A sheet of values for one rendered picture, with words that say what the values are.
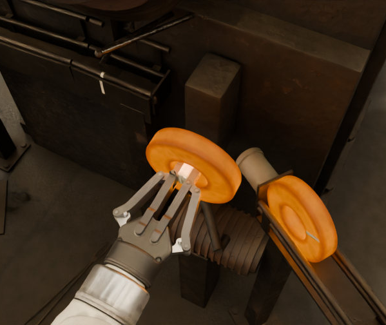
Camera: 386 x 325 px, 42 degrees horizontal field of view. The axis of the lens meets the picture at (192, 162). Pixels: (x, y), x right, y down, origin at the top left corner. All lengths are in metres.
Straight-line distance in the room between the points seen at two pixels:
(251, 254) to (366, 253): 0.70
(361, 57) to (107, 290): 0.56
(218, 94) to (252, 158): 0.14
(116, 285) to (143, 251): 0.06
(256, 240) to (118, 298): 0.47
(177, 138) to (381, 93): 1.43
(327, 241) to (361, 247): 0.86
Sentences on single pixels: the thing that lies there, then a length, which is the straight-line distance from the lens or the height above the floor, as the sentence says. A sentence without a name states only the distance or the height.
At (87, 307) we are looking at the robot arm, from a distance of 0.67.
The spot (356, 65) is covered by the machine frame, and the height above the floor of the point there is 0.87.
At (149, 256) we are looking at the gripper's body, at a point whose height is 0.86.
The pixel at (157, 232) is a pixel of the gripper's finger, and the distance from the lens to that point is 0.71.
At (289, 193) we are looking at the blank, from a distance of 0.85.
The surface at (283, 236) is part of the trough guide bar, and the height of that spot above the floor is 0.68.
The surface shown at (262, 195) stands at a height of 0.69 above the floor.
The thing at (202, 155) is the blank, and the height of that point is 0.90.
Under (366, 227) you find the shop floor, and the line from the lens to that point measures 1.75.
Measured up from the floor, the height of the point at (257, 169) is 0.69.
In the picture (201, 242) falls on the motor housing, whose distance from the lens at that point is 1.08.
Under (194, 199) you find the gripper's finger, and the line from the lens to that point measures 0.74.
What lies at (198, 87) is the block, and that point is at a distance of 0.93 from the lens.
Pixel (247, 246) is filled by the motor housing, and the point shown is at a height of 0.53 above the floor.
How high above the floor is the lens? 1.51
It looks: 58 degrees down
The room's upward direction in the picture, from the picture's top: straight up
